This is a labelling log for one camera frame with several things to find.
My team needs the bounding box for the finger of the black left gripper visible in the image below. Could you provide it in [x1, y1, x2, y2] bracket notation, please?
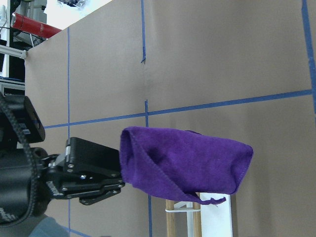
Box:
[59, 175, 125, 205]
[55, 137, 121, 177]

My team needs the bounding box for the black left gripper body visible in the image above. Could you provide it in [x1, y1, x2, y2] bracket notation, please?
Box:
[0, 148, 62, 222]

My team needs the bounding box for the purple microfiber towel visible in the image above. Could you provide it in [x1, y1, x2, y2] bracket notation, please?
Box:
[119, 126, 253, 205]

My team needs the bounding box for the white wooden-bar towel rack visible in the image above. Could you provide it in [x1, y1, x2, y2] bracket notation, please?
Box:
[165, 195, 233, 237]

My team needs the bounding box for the red cylinder bottle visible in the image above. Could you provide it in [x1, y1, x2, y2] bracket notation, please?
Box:
[10, 12, 62, 39]

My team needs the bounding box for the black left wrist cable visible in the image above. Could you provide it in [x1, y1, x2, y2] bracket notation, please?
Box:
[0, 98, 40, 227]

